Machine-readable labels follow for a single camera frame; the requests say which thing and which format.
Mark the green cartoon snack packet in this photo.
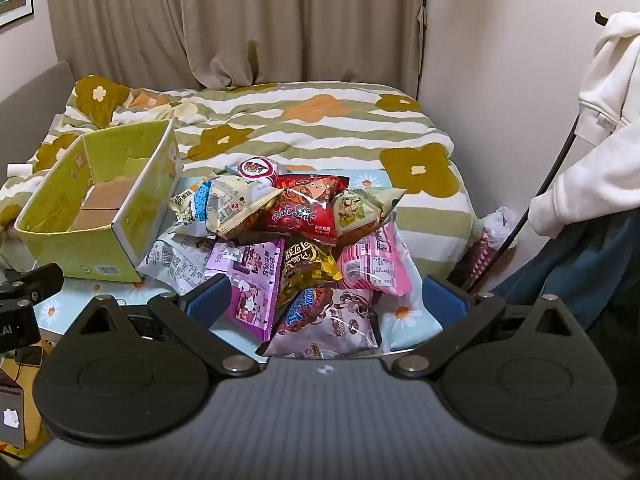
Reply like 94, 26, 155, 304
331, 186, 407, 247

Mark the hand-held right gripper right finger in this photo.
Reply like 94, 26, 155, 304
391, 274, 596, 380

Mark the white brown cartoon snack packet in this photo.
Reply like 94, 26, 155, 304
256, 287, 384, 359

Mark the white round red-label snack packet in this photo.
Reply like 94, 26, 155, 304
225, 156, 291, 190

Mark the dark blue cloth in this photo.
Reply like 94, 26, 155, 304
492, 210, 640, 333

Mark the black pole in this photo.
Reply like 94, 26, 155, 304
467, 112, 582, 293

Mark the pile of snack packets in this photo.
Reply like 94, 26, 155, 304
37, 167, 446, 356

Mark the white hoodie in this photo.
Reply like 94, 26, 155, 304
527, 10, 640, 238

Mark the beige curtain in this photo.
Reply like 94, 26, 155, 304
44, 0, 431, 95

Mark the green cardboard box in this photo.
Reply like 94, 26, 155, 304
14, 119, 182, 283

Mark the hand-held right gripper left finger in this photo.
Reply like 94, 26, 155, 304
57, 274, 261, 378

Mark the white grey snack packet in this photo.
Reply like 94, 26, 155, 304
136, 230, 217, 297

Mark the clear cream snack packet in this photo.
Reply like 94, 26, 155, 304
202, 175, 284, 241

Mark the white blue cartoon snack packet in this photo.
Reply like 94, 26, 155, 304
171, 180, 211, 227

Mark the grey headboard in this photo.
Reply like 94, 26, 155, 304
0, 60, 76, 153

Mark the floral striped blanket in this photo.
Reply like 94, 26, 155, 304
0, 75, 476, 273

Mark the purple snack packet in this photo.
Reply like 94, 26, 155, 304
205, 240, 286, 344

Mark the grey box with white mark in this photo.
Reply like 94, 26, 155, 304
0, 385, 26, 450

